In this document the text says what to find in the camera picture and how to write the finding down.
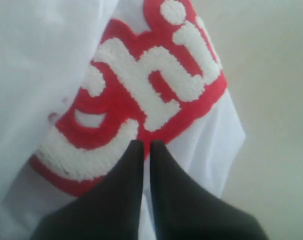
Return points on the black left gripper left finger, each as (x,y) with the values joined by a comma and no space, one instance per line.
(109,211)

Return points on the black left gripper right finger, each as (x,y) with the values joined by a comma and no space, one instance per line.
(183,210)

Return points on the white t-shirt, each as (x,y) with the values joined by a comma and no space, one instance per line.
(81,79)

